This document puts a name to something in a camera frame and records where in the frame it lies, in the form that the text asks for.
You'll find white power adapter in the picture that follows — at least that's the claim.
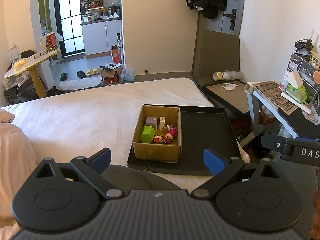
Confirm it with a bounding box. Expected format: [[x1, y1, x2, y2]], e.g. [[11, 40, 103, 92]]
[[159, 116, 165, 131]]

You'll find magenta dinosaur figurine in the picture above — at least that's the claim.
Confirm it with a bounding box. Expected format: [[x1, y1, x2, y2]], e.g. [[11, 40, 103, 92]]
[[163, 127, 178, 144]]

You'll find green tissue pack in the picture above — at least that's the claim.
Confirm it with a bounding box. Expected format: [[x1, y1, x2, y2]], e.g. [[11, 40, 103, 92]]
[[285, 84, 308, 103]]

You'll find dark side table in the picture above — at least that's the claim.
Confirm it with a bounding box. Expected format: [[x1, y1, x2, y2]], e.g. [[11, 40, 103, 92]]
[[202, 80, 249, 116]]

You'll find white face mask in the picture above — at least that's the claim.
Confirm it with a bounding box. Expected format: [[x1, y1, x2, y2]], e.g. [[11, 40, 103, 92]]
[[221, 82, 240, 92]]

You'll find person's right hand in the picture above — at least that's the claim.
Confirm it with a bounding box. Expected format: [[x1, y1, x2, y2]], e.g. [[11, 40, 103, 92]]
[[310, 191, 320, 240]]

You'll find stack of paper cups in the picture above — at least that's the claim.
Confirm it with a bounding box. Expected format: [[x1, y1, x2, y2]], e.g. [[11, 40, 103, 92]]
[[213, 70, 245, 81]]

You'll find round yellow-legged table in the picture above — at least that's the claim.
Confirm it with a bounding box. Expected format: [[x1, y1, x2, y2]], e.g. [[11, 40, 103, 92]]
[[3, 48, 59, 98]]

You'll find grey desk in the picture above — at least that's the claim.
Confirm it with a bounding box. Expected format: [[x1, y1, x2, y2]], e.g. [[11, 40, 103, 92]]
[[244, 82, 319, 139]]

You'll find purple grey toy armchair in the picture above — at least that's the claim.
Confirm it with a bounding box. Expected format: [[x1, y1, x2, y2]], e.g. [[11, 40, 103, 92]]
[[145, 116, 158, 130]]

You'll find green toy trash bin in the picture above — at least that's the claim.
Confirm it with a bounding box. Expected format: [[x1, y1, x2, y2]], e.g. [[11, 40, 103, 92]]
[[139, 125, 156, 144]]

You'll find red-dress girl figurine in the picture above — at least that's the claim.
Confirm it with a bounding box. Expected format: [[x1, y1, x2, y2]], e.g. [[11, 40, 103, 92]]
[[153, 135, 163, 144]]

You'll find white bed mattress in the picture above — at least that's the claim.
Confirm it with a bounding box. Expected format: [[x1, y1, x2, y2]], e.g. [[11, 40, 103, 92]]
[[0, 76, 251, 193]]

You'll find red tin box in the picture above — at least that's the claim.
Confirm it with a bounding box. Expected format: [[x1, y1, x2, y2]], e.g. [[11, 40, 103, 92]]
[[45, 32, 57, 51]]

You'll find black tray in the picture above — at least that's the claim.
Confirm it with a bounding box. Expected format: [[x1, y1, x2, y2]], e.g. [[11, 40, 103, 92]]
[[127, 105, 241, 176]]

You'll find blue red figurine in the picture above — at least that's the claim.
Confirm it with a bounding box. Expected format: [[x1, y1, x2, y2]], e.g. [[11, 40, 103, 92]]
[[161, 125, 178, 137]]

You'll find open cardboard box on floor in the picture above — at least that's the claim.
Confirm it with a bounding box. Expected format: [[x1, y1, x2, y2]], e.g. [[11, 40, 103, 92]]
[[100, 62, 123, 85]]

